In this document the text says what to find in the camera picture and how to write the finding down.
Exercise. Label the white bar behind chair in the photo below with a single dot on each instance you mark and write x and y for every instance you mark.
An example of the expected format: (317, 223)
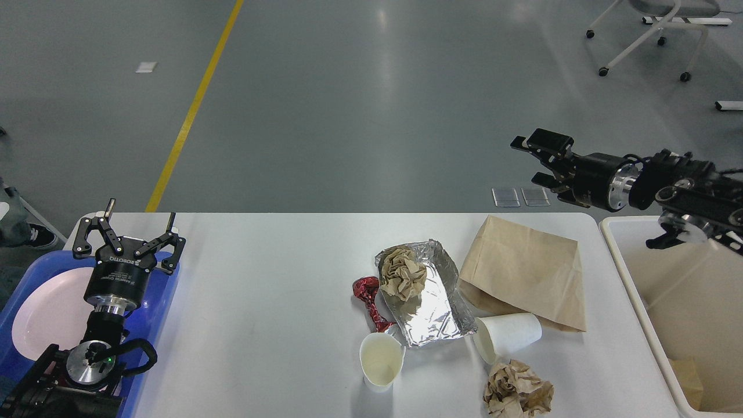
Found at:
(703, 21)

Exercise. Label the aluminium foil tray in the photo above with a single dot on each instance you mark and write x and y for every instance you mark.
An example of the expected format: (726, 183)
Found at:
(439, 312)

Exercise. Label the crumpled brown paper in foil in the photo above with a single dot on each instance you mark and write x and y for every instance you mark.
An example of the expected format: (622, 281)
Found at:
(401, 275)

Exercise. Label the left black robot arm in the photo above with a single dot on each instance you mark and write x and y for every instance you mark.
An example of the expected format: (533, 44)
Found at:
(103, 375)

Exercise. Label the brown paper bag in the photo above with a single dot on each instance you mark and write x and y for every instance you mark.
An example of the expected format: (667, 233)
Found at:
(511, 268)

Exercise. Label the brown paper in bin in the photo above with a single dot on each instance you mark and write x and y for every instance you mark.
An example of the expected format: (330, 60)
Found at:
(689, 380)

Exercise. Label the floor socket plate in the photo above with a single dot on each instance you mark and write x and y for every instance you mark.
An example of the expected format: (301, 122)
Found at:
(505, 197)
(535, 196)

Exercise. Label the white floor bar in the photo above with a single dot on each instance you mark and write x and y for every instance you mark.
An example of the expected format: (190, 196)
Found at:
(728, 105)

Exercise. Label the left floor socket plate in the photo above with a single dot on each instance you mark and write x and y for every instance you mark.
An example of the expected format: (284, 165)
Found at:
(505, 197)

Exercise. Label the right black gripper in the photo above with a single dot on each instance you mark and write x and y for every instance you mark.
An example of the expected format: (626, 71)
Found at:
(599, 180)

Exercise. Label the white plastic bin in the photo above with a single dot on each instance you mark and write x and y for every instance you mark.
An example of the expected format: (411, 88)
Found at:
(688, 301)

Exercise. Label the white paper cup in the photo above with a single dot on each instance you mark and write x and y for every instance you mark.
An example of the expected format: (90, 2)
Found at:
(499, 337)

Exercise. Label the cream cup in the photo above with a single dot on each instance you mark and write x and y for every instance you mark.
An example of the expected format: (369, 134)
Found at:
(381, 359)

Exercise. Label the right floor socket plate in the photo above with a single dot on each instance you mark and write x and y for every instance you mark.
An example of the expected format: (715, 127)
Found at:
(535, 196)

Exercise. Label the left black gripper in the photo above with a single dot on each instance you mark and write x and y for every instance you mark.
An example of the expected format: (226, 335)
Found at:
(121, 278)

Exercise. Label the red foil wrapper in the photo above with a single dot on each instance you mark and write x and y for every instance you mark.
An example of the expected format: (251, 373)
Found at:
(365, 289)

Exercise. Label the person's shoe and leg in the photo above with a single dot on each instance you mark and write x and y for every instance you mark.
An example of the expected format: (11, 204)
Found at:
(16, 231)

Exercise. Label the white office chair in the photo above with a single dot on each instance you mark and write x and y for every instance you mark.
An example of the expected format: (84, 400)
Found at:
(667, 10)

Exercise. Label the crumpled brown paper ball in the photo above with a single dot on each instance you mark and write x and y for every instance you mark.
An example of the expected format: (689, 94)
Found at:
(514, 390)

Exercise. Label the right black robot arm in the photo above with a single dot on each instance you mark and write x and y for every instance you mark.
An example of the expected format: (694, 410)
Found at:
(698, 202)

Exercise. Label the pink plate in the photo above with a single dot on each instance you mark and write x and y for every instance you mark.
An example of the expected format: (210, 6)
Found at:
(54, 313)

